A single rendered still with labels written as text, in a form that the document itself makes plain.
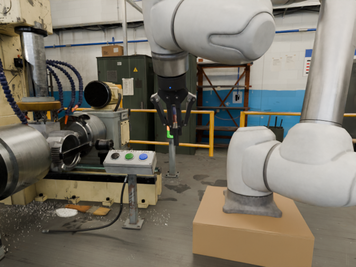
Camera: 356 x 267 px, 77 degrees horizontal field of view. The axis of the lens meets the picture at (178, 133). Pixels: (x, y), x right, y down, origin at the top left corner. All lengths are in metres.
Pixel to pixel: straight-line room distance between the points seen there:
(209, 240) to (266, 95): 5.24
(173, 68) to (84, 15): 6.98
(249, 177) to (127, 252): 0.44
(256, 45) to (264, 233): 0.51
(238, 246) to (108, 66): 4.17
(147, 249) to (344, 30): 0.83
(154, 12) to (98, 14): 6.74
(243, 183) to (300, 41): 5.40
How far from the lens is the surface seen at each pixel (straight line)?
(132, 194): 0.85
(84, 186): 1.12
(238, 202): 0.79
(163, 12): 0.49
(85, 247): 0.85
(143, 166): 0.76
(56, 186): 1.19
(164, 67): 0.54
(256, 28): 0.39
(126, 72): 4.39
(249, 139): 0.73
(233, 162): 0.76
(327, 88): 0.71
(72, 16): 7.72
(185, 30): 0.44
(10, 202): 1.26
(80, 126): 1.32
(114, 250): 0.81
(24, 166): 0.92
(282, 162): 0.67
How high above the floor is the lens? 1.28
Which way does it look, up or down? 10 degrees down
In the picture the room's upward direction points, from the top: straight up
